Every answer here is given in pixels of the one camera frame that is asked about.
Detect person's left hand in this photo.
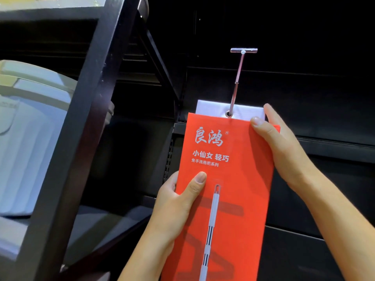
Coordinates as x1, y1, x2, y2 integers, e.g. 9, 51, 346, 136
148, 171, 207, 247

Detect person's right hand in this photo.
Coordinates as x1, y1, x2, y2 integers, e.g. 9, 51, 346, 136
250, 103, 318, 196

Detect red mop package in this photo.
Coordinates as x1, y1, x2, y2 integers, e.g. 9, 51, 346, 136
161, 100, 281, 281

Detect person's right forearm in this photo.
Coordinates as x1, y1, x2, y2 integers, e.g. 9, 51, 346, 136
294, 168, 375, 281

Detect person's left forearm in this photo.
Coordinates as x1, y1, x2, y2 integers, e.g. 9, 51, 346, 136
117, 229, 176, 281

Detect metal display hook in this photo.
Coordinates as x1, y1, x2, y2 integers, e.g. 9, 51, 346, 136
227, 48, 258, 118

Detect black metal shelf rack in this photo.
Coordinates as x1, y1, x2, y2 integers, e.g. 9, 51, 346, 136
0, 0, 179, 281

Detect grey plastic bin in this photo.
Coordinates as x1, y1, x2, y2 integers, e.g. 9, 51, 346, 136
0, 60, 115, 217

